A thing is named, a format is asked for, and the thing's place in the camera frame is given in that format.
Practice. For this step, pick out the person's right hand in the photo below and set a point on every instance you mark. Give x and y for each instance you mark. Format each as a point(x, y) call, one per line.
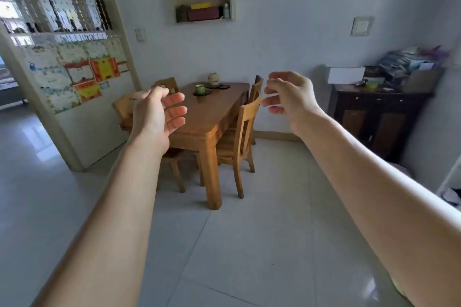
point(299, 101)

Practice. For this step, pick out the person's left hand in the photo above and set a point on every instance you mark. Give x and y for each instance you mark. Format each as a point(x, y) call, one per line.
point(149, 119)

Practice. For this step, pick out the person's right thumb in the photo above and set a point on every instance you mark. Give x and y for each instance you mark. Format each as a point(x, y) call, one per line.
point(282, 75)

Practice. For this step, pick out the person's left thumb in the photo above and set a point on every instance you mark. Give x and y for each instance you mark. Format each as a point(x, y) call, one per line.
point(158, 91)

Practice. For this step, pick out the person's left middle finger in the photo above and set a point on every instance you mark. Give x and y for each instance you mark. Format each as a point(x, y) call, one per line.
point(178, 112)

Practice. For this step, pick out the person's right middle finger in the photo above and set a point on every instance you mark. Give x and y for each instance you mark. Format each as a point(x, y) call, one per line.
point(273, 100)

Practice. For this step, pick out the person's left forearm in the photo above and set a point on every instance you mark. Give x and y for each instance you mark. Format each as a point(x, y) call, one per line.
point(108, 227)

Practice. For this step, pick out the person's right forearm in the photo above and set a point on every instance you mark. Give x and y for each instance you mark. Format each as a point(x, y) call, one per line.
point(378, 195)

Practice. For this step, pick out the wooden dining chair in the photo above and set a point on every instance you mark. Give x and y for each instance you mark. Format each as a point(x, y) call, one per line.
point(169, 83)
point(258, 87)
point(248, 118)
point(124, 105)

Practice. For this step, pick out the green ceramic cup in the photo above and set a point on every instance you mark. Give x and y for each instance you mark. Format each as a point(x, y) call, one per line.
point(200, 88)

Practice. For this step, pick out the wooden dining table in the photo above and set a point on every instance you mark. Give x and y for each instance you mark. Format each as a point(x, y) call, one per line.
point(212, 112)

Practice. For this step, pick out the dark saucer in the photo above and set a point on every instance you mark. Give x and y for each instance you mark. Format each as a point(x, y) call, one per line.
point(207, 93)

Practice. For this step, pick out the beige ceramic jar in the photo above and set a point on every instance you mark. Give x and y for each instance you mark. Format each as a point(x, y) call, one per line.
point(213, 79)

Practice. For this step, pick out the dark round coaster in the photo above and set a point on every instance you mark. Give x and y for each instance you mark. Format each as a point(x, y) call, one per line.
point(224, 86)

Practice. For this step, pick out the white cardboard box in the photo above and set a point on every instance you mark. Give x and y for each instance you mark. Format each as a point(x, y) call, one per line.
point(345, 75)

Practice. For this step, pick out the white room divider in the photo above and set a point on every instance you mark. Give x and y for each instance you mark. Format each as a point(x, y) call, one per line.
point(90, 130)

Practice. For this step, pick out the dark books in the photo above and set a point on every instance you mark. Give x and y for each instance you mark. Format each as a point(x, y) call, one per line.
point(181, 13)

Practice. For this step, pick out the small white bottle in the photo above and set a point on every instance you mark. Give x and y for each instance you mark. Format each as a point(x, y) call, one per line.
point(226, 11)

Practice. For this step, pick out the small green bowl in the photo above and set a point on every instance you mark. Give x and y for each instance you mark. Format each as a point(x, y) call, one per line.
point(371, 85)

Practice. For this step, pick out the dark red box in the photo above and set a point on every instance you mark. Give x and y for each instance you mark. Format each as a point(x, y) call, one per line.
point(203, 14)

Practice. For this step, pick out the dark bottles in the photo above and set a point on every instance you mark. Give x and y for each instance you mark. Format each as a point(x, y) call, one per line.
point(103, 15)

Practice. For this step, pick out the group of pinned certificates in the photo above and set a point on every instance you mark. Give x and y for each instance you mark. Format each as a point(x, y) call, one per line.
point(64, 73)

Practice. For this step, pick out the yellow flat box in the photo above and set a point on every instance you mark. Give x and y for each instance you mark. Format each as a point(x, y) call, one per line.
point(201, 5)

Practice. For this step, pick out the dark wooden cabinet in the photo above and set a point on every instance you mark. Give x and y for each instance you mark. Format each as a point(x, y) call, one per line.
point(381, 119)

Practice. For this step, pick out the pile of papers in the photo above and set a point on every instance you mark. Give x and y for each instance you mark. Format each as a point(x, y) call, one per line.
point(407, 58)

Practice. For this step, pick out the brown cardboard box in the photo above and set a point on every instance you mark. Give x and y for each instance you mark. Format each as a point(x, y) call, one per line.
point(423, 80)

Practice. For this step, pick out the white light switch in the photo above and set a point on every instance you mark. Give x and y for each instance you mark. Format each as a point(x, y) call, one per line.
point(140, 35)

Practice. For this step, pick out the white wall panel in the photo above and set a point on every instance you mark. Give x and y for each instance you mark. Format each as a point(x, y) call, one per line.
point(362, 26)

